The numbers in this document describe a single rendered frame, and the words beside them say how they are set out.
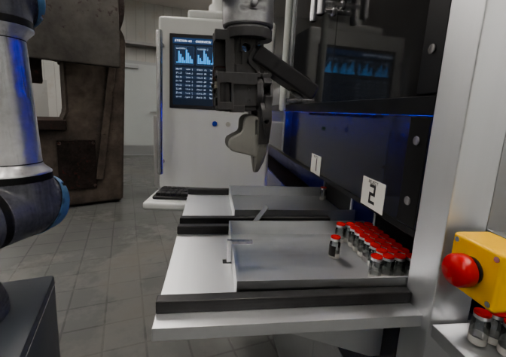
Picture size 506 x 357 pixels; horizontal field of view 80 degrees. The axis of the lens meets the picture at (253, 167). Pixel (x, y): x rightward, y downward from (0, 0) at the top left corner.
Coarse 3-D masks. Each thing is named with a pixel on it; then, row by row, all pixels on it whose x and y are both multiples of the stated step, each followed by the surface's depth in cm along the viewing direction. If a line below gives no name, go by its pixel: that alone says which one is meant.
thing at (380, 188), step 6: (366, 180) 63; (372, 180) 61; (366, 186) 63; (378, 186) 59; (384, 186) 57; (366, 192) 63; (372, 192) 61; (378, 192) 59; (384, 192) 57; (366, 198) 63; (372, 198) 61; (378, 198) 59; (384, 198) 57; (366, 204) 63; (378, 204) 59; (378, 210) 59
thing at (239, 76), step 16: (224, 32) 42; (240, 32) 41; (256, 32) 42; (224, 48) 44; (240, 48) 44; (256, 48) 44; (224, 64) 45; (240, 64) 44; (256, 64) 44; (224, 80) 42; (240, 80) 42; (256, 80) 43; (224, 96) 43; (240, 96) 43; (256, 96) 44; (272, 96) 44; (256, 112) 48
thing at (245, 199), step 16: (240, 192) 106; (256, 192) 106; (272, 192) 107; (288, 192) 108; (304, 192) 109; (240, 208) 92; (256, 208) 92; (272, 208) 93; (288, 208) 94; (304, 208) 95; (320, 208) 96; (336, 208) 96
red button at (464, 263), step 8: (448, 256) 37; (456, 256) 36; (464, 256) 36; (448, 264) 37; (456, 264) 36; (464, 264) 35; (472, 264) 35; (448, 272) 37; (456, 272) 36; (464, 272) 35; (472, 272) 35; (448, 280) 37; (456, 280) 36; (464, 280) 35; (472, 280) 35
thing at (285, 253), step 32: (256, 224) 72; (288, 224) 73; (320, 224) 74; (256, 256) 62; (288, 256) 62; (320, 256) 63; (352, 256) 64; (256, 288) 47; (288, 288) 48; (320, 288) 48
